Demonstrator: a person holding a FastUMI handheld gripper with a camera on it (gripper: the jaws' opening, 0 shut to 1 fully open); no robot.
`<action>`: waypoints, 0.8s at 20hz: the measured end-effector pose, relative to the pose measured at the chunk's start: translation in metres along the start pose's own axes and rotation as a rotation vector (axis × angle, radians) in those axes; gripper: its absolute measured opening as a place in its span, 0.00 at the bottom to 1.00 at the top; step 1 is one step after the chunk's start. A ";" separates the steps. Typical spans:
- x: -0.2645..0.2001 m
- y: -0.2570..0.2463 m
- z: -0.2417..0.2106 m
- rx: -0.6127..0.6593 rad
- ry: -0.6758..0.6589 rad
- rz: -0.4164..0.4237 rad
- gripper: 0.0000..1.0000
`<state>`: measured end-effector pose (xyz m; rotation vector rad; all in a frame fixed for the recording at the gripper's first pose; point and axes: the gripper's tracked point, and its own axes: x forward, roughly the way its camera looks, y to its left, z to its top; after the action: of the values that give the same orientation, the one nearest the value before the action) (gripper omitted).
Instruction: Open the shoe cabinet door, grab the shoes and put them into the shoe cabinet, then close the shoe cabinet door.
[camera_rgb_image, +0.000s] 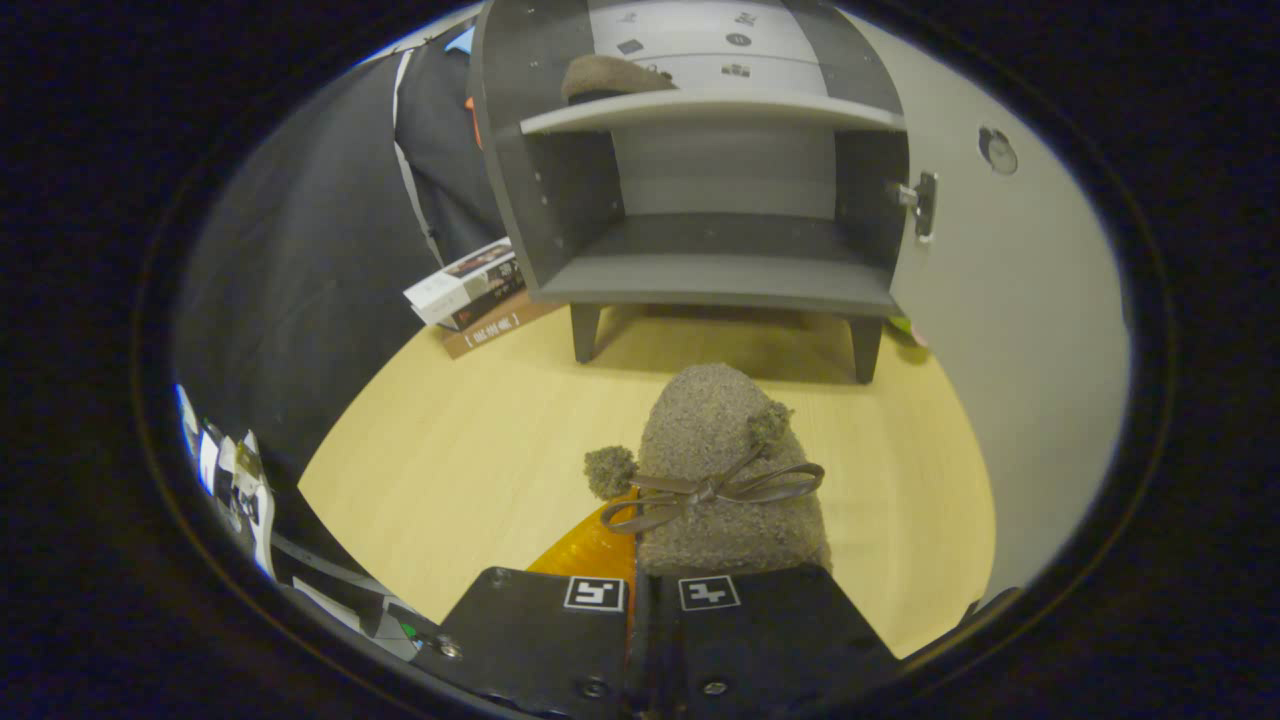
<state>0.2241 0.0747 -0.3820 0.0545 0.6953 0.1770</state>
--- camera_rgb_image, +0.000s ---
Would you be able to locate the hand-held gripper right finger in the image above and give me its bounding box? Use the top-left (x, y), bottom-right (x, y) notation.
top-left (640, 565), bottom-right (901, 720)

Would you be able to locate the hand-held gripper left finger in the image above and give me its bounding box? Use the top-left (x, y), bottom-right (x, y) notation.
top-left (435, 490), bottom-right (641, 720)

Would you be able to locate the brown book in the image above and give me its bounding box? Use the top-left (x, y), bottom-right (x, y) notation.
top-left (440, 292), bottom-right (561, 359)

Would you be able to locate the white book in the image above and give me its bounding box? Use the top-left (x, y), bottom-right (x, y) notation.
top-left (403, 238), bottom-right (516, 326)

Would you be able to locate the black book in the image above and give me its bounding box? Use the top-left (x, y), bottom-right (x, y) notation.
top-left (440, 262), bottom-right (526, 331)

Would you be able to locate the brown fuzzy slipper shoe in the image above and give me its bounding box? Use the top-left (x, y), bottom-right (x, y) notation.
top-left (560, 55), bottom-right (679, 104)
top-left (583, 363), bottom-right (833, 578)

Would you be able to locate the dark grey shoe cabinet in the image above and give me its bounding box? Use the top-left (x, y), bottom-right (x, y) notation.
top-left (470, 0), bottom-right (911, 384)

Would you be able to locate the black backdrop cloth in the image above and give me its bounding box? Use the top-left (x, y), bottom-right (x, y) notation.
top-left (175, 20), bottom-right (511, 481)

